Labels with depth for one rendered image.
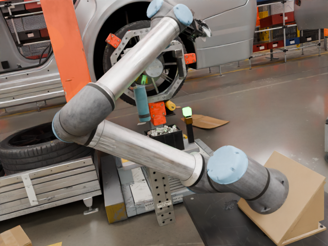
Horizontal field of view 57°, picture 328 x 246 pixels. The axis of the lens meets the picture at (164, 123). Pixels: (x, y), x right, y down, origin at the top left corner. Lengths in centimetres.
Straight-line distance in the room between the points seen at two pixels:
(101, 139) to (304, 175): 76
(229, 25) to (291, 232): 174
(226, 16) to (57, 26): 133
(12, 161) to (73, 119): 133
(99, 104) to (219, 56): 172
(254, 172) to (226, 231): 28
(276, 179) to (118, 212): 107
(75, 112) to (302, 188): 84
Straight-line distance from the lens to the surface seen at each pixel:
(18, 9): 604
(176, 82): 231
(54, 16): 178
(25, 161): 216
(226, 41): 253
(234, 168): 110
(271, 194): 121
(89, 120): 93
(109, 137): 105
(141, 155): 110
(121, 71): 99
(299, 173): 126
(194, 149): 166
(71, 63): 178
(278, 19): 691
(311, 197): 120
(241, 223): 132
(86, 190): 208
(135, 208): 197
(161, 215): 185
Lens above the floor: 110
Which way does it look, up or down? 17 degrees down
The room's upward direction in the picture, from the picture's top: 10 degrees counter-clockwise
